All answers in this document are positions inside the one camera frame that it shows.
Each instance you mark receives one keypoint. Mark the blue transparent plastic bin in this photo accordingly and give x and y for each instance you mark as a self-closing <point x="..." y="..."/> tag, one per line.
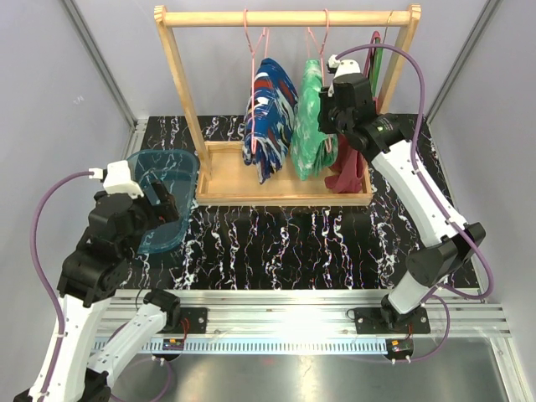
<point x="178" y="170"/>

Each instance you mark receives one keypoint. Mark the aluminium mounting rail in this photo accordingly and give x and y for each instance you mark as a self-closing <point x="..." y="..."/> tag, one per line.
<point x="320" y="322"/>

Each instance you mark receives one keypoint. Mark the green tie-dye trousers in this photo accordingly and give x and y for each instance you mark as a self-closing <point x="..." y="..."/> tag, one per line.
<point x="311" y="150"/>

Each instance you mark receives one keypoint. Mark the green hanger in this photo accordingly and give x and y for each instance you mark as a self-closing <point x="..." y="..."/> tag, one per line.
<point x="372" y="69"/>

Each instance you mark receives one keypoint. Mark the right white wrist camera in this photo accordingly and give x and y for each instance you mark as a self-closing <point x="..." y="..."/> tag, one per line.
<point x="339" y="67"/>

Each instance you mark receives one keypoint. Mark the pink wire hanger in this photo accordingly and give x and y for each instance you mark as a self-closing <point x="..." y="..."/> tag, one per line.
<point x="320" y="48"/>
<point x="253" y="48"/>

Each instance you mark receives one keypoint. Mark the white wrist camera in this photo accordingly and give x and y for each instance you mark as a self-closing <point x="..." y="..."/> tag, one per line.
<point x="339" y="67"/>
<point x="116" y="178"/>

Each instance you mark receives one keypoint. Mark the blue patterned trousers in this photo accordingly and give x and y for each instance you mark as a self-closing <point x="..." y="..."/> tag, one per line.
<point x="269" y="120"/>

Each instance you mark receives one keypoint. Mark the wooden clothes rack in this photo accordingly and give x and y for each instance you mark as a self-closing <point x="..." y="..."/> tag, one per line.
<point x="224" y="180"/>

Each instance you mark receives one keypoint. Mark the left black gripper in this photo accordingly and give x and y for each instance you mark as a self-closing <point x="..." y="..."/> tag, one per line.
<point x="161" y="213"/>

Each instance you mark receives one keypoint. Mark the maroon tank top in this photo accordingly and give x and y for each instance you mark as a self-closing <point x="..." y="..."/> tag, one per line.
<point x="347" y="171"/>

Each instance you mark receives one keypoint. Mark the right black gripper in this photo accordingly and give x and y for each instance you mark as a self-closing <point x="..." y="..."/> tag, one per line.
<point x="325" y="103"/>

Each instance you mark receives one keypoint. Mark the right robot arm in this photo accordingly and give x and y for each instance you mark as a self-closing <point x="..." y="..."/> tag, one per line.
<point x="447" y="238"/>

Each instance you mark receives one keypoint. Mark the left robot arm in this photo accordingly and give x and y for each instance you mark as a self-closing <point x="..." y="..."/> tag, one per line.
<point x="89" y="279"/>

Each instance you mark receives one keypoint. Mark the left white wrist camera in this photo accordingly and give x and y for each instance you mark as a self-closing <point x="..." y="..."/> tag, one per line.
<point x="116" y="178"/>

